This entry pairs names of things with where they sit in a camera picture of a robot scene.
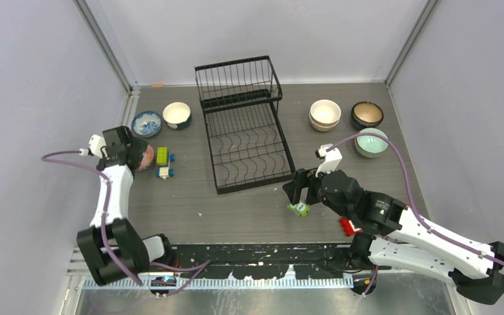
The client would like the red patterned bowl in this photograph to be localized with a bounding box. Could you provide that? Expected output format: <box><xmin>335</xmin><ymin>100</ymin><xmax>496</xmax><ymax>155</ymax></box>
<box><xmin>138</xmin><ymin>145</ymin><xmax>155</xmax><ymax>171</ymax></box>

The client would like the purple cable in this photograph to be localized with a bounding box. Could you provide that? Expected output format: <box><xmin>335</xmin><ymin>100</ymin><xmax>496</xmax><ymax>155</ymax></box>
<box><xmin>41</xmin><ymin>150</ymin><xmax>211</xmax><ymax>297</ymax></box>
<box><xmin>325</xmin><ymin>132</ymin><xmax>504</xmax><ymax>279</ymax></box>

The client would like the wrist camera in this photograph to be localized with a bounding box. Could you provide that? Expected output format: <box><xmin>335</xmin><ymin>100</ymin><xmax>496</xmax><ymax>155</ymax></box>
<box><xmin>314</xmin><ymin>144</ymin><xmax>343</xmax><ymax>178</ymax></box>
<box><xmin>79</xmin><ymin>135</ymin><xmax>106</xmax><ymax>159</ymax></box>

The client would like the mint green bowl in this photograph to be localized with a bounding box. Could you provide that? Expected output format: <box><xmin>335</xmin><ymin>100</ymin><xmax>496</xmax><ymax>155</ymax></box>
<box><xmin>354</xmin><ymin>128</ymin><xmax>389</xmax><ymax>158</ymax></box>

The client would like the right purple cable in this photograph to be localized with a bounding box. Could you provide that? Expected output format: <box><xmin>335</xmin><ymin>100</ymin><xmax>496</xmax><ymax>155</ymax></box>
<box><xmin>325</xmin><ymin>132</ymin><xmax>504</xmax><ymax>279</ymax></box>

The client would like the green owl block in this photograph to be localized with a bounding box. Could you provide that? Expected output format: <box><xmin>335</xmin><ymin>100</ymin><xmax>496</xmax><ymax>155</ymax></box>
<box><xmin>287</xmin><ymin>202</ymin><xmax>310</xmax><ymax>217</ymax></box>

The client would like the dark teal bowl white foot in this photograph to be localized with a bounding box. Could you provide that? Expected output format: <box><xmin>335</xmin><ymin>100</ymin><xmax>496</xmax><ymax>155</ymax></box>
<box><xmin>163</xmin><ymin>102</ymin><xmax>192</xmax><ymax>130</ymax></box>

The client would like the black wire dish rack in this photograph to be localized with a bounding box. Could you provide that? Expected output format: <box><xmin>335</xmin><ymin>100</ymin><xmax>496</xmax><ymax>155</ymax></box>
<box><xmin>194</xmin><ymin>55</ymin><xmax>295</xmax><ymax>194</ymax></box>

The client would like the brown rimmed bowl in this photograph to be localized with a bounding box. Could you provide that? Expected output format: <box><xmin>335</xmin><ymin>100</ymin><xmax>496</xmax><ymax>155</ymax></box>
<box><xmin>350</xmin><ymin>102</ymin><xmax>385</xmax><ymax>128</ymax></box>

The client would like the red grid block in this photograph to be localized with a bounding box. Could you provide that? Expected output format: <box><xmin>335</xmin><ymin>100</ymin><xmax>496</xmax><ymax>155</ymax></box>
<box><xmin>339</xmin><ymin>217</ymin><xmax>362</xmax><ymax>237</ymax></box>

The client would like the blue white patterned bowl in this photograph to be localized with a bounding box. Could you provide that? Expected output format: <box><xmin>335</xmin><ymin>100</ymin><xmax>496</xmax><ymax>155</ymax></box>
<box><xmin>131</xmin><ymin>111</ymin><xmax>162</xmax><ymax>138</ymax></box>

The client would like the yellow blue toy block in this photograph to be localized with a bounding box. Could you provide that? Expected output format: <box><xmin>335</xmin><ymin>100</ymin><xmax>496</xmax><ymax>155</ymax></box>
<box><xmin>156</xmin><ymin>147</ymin><xmax>175</xmax><ymax>180</ymax></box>

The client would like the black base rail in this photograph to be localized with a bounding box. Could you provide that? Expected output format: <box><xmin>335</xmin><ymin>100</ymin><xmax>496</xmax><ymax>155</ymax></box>
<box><xmin>169</xmin><ymin>243</ymin><xmax>373</xmax><ymax>280</ymax></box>

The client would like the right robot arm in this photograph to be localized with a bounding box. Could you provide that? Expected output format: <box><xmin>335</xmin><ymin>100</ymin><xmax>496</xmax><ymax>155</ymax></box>
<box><xmin>283</xmin><ymin>169</ymin><xmax>504</xmax><ymax>305</ymax></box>

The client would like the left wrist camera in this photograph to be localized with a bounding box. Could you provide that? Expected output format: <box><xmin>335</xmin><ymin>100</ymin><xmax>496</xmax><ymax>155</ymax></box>
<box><xmin>79</xmin><ymin>135</ymin><xmax>106</xmax><ymax>159</ymax></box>

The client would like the cream bowl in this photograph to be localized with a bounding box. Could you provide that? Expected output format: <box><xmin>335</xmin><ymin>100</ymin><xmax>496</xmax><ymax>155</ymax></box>
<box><xmin>309</xmin><ymin>99</ymin><xmax>342</xmax><ymax>127</ymax></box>
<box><xmin>310</xmin><ymin>121</ymin><xmax>339</xmax><ymax>132</ymax></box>

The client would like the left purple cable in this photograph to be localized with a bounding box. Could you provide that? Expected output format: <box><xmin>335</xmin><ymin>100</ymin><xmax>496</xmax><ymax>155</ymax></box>
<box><xmin>41</xmin><ymin>150</ymin><xmax>211</xmax><ymax>297</ymax></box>

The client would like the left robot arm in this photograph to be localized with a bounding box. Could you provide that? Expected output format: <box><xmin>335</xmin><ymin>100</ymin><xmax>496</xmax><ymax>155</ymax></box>
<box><xmin>76</xmin><ymin>126</ymin><xmax>176</xmax><ymax>286</ymax></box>

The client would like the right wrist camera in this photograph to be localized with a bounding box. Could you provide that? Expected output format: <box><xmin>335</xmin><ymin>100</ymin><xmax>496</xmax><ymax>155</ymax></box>
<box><xmin>314</xmin><ymin>144</ymin><xmax>343</xmax><ymax>178</ymax></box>

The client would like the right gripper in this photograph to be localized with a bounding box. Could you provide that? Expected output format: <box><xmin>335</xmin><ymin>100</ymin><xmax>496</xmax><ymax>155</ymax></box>
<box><xmin>282</xmin><ymin>161</ymin><xmax>352</xmax><ymax>220</ymax></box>

